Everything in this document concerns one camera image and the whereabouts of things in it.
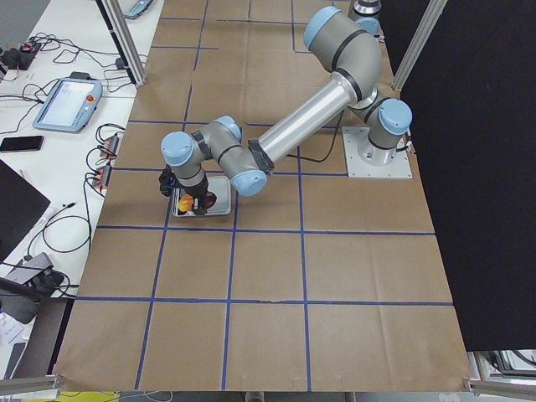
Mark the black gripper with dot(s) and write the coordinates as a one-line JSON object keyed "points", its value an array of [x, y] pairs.
{"points": [[197, 195]]}

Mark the red yellow mango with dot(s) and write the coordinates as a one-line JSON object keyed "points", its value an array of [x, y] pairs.
{"points": [[185, 203]]}

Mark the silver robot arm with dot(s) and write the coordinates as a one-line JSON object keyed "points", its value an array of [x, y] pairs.
{"points": [[366, 14], [352, 57]]}

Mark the silver digital kitchen scale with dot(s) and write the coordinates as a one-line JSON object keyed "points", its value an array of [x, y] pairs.
{"points": [[220, 186]]}

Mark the brown paper table cover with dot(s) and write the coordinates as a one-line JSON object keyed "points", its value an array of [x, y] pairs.
{"points": [[319, 283]]}

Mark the grey usb hub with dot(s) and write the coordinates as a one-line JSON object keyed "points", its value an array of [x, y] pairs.
{"points": [[29, 269]]}

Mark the blue teach pendant tablet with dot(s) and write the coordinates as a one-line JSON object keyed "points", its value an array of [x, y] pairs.
{"points": [[69, 106]]}

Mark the black laptop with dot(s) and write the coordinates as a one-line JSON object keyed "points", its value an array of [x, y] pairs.
{"points": [[22, 205]]}

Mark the black smartphone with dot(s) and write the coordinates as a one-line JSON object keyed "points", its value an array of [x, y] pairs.
{"points": [[22, 144]]}

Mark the aluminium frame post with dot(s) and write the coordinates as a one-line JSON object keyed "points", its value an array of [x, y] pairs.
{"points": [[121, 36]]}

